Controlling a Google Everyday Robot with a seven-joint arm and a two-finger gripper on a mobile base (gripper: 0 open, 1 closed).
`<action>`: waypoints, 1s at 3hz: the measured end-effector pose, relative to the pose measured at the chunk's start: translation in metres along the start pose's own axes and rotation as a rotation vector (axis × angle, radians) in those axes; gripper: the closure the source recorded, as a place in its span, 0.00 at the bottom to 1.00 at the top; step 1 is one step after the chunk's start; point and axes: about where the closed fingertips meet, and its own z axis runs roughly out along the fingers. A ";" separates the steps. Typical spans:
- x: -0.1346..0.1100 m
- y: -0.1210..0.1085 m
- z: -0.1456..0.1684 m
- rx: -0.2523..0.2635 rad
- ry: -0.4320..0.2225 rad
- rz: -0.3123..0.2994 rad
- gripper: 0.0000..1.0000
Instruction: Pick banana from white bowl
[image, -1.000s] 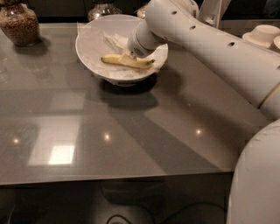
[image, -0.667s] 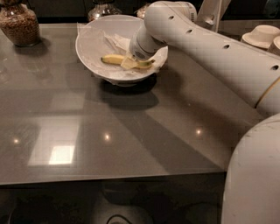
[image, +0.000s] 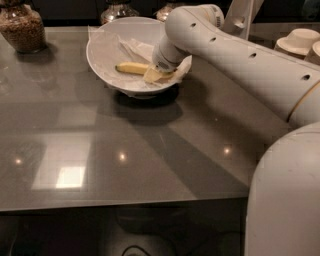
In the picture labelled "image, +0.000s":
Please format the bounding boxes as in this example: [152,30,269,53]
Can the black cable under table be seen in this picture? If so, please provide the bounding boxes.
[120,244,153,256]

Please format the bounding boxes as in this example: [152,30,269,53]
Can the right glass jar of grains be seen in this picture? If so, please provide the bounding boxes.
[155,0,185,22]

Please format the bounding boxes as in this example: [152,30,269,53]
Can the white paper liner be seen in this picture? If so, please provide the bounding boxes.
[87,25,193,88]

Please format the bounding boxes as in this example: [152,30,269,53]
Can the stacked white paper bowls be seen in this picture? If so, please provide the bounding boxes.
[274,28,320,65]

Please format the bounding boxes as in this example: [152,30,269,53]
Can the white folded sign stand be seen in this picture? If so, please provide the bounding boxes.
[222,0,264,40]

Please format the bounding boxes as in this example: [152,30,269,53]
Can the middle glass jar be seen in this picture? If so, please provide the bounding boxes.
[100,0,139,24]

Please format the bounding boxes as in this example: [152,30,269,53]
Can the left glass jar of grains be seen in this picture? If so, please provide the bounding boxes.
[0,0,46,53]

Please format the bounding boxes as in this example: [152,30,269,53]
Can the yellow banana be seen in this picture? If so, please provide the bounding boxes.
[115,62,149,75]

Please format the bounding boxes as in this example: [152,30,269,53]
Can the white bowl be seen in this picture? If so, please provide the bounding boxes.
[85,16,193,100]

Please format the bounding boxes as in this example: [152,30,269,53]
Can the glass jar of grains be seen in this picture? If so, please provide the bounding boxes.
[0,0,46,53]
[155,0,185,22]

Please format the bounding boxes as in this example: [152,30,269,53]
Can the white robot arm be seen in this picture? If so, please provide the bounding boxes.
[152,5,320,256]

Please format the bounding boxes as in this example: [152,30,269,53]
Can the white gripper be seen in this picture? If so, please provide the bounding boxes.
[143,35,188,83]

